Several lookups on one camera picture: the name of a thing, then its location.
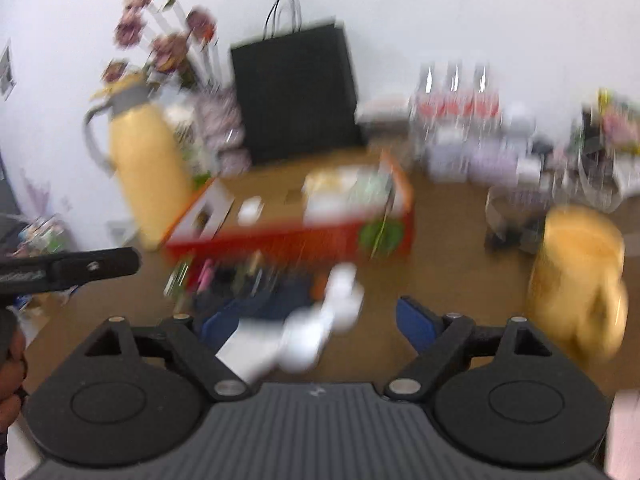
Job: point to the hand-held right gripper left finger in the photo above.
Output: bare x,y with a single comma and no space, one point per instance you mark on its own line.
220,326

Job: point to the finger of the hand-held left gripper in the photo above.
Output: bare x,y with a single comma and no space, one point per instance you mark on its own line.
100,264

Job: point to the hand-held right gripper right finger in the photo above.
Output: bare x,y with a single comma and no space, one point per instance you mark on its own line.
416,322

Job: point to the white cloth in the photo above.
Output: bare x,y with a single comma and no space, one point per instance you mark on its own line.
310,335

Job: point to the red cardboard box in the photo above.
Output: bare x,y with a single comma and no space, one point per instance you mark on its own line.
280,241

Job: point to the person's left hand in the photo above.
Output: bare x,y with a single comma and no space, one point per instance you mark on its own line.
10,385

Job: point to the pink pen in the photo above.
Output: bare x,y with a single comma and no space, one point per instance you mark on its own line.
205,275

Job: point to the colourful packets pile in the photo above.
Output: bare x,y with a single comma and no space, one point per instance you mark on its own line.
42,237

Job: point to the navy zip pouch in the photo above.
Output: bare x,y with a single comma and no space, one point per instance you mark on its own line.
280,300

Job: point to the purple dried flowers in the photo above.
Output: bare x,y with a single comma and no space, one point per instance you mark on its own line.
35,192

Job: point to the yellow thermos jug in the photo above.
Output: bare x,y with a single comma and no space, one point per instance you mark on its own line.
145,170

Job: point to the dark cabinet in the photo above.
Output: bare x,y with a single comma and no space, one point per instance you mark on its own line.
7,200

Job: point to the small white case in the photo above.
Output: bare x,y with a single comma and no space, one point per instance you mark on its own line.
250,211

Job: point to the clear glass bowl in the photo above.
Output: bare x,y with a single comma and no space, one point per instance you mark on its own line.
515,220

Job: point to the pale green bundle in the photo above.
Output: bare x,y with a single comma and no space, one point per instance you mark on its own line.
375,185

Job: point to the pale yellow bundle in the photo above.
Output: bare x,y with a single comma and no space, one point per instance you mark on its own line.
330,190

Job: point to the yellow mug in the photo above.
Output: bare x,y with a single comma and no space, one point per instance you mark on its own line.
575,270

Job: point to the white flat box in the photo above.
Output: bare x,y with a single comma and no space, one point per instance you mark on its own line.
382,110

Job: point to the dried flower bouquet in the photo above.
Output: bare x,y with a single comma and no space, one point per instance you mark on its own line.
170,50

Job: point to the white round device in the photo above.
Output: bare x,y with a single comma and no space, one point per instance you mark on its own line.
520,120

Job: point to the pink cloth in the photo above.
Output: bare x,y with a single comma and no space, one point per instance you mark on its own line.
624,435

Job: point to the black paper bag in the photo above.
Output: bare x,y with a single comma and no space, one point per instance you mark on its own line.
295,100

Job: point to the grey wall plate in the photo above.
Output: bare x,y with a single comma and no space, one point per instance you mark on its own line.
6,70

